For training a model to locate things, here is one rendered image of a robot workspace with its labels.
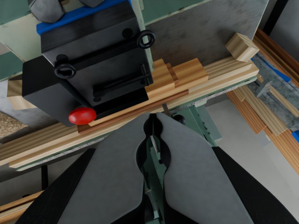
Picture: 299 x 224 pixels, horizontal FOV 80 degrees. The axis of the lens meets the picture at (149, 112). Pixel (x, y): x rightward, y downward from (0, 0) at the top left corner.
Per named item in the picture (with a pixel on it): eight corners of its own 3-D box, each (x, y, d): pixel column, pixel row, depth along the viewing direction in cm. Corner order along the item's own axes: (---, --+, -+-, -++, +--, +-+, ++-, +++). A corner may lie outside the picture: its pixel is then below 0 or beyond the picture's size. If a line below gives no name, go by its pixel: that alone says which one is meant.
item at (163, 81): (162, 58, 34) (174, 82, 31) (163, 64, 36) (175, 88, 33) (82, 89, 34) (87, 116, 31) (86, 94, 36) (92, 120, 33)
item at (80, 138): (247, 54, 42) (260, 70, 40) (244, 60, 44) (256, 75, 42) (9, 146, 42) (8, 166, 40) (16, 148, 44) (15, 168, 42)
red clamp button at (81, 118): (87, 102, 20) (89, 109, 19) (99, 113, 22) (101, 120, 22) (62, 111, 20) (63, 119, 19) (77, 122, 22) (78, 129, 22)
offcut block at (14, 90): (43, 92, 32) (44, 106, 30) (15, 94, 30) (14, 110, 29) (38, 78, 29) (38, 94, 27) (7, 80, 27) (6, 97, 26)
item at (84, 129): (178, 71, 39) (188, 90, 37) (178, 75, 40) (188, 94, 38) (74, 111, 39) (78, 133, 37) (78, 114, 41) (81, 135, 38)
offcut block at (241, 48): (235, 48, 39) (246, 62, 37) (224, 45, 37) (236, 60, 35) (246, 35, 37) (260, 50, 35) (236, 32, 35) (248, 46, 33)
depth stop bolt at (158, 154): (153, 121, 43) (167, 159, 39) (154, 124, 45) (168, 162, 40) (144, 124, 43) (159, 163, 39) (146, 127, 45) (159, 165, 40)
